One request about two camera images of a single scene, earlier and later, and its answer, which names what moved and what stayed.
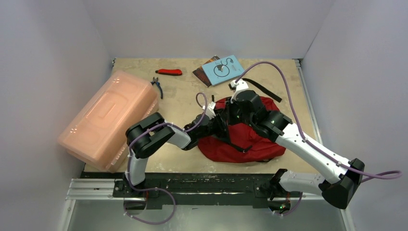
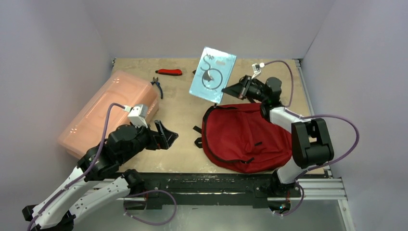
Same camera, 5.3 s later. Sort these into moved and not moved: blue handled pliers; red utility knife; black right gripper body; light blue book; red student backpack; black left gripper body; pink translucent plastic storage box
Moved: light blue book; red student backpack; black right gripper body; black left gripper body
Not moved: red utility knife; blue handled pliers; pink translucent plastic storage box
